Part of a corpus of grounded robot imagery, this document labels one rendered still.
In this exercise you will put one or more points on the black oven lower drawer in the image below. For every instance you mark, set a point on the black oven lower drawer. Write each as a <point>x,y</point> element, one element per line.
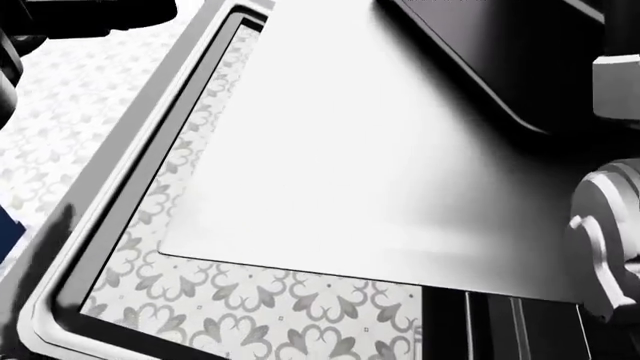
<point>500,330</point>

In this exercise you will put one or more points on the dark blue cabinet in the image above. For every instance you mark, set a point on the dark blue cabinet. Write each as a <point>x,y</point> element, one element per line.
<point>9,236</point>

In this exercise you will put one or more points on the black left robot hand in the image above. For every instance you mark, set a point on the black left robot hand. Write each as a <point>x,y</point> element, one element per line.
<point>100,17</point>

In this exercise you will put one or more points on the white flat metal panel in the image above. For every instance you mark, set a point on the white flat metal panel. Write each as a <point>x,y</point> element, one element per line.
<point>340,157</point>

